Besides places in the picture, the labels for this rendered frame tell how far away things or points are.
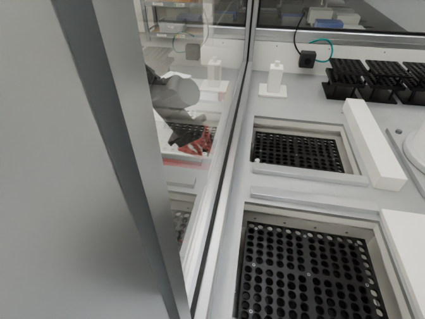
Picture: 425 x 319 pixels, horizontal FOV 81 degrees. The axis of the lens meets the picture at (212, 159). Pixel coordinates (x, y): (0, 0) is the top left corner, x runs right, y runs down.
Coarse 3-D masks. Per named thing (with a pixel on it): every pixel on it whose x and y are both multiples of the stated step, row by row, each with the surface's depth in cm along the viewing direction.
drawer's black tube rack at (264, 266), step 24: (264, 240) 47; (288, 240) 47; (312, 240) 47; (336, 240) 47; (360, 240) 47; (264, 264) 43; (288, 264) 44; (312, 264) 46; (336, 264) 43; (360, 264) 43; (264, 288) 40; (288, 288) 40; (312, 288) 40; (336, 288) 40; (360, 288) 42; (264, 312) 38; (288, 312) 38; (312, 312) 38; (336, 312) 38; (360, 312) 38; (384, 312) 38
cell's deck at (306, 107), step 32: (256, 96) 79; (288, 96) 79; (320, 96) 79; (320, 128) 70; (384, 128) 66; (416, 128) 66; (352, 160) 59; (320, 192) 49; (352, 192) 49; (384, 192) 49; (416, 192) 49; (352, 224) 46; (224, 256) 40; (384, 256) 42; (224, 288) 36
